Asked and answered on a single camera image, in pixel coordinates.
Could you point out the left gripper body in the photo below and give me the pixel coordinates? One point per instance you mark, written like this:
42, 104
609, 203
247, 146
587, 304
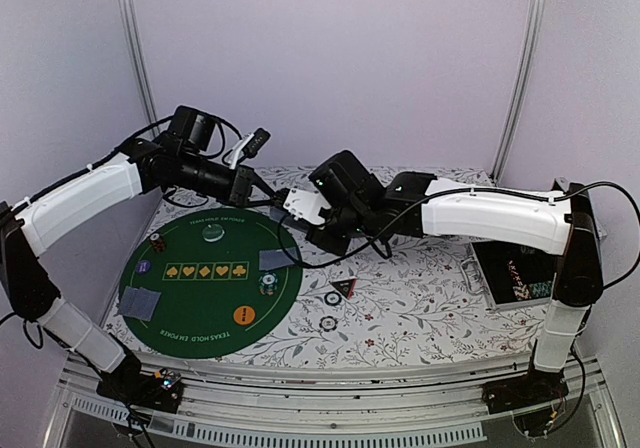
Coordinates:
192, 177

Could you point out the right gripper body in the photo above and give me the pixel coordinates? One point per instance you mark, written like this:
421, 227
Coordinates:
350, 224

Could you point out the dealt blue card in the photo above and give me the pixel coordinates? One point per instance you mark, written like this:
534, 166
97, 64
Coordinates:
152, 298
129, 302
267, 259
285, 260

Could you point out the clear dealer button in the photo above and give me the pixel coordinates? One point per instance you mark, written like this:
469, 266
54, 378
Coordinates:
213, 233

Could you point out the green white chip stack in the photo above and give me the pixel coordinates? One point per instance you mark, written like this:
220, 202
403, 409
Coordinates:
268, 284

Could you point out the red black chip stack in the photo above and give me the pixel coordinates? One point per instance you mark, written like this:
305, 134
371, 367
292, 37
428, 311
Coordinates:
157, 243

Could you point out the black white poker chip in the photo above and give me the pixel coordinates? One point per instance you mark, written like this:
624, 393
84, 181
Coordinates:
332, 299

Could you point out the purple small blind button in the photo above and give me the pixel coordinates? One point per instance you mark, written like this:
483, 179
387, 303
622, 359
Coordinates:
143, 267

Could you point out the orange big blind button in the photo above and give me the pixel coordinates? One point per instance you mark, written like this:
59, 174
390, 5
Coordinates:
244, 315

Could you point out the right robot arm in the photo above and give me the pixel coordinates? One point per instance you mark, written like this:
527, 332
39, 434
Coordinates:
431, 205

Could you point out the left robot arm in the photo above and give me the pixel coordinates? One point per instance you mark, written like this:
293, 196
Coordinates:
32, 230

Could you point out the black red triangular chip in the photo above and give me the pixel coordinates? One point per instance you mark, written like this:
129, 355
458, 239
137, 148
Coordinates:
345, 287

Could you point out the floral tablecloth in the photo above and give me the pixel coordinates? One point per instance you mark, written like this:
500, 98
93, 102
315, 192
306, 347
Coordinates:
427, 304

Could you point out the green poker mat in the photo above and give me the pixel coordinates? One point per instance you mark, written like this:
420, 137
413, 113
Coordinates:
202, 284

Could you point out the poker chips in case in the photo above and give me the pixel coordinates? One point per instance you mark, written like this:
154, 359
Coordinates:
531, 272

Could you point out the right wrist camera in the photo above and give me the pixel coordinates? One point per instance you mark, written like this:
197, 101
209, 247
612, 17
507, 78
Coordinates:
306, 206

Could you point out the left aluminium frame post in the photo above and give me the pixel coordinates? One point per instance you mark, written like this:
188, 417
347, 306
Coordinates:
134, 47

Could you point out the aluminium frame post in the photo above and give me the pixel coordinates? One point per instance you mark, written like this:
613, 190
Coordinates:
134, 47
534, 19

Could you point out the front aluminium rail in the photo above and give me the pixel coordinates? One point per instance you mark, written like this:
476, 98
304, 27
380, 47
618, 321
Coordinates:
227, 405

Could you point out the right aluminium frame post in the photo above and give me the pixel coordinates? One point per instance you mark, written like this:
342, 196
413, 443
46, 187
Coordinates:
534, 19

